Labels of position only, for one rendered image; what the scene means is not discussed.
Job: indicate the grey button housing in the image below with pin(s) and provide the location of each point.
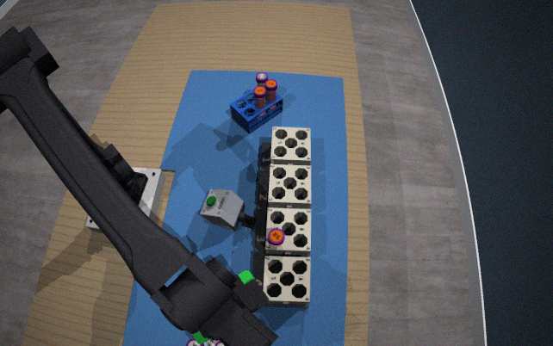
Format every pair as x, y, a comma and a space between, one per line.
225, 209

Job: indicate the blue tube rack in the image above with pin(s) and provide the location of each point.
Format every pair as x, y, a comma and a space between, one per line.
246, 118

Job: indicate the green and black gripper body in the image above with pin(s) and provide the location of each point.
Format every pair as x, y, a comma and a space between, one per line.
249, 293

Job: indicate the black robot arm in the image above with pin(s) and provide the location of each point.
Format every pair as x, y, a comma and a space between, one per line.
90, 173

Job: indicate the white bucket adapter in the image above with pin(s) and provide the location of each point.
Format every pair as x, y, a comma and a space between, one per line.
285, 285
284, 219
288, 147
290, 186

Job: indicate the blue flat mat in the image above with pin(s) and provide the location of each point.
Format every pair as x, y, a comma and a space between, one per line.
208, 149

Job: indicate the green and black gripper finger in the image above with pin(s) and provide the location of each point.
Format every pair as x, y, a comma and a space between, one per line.
246, 276
199, 338

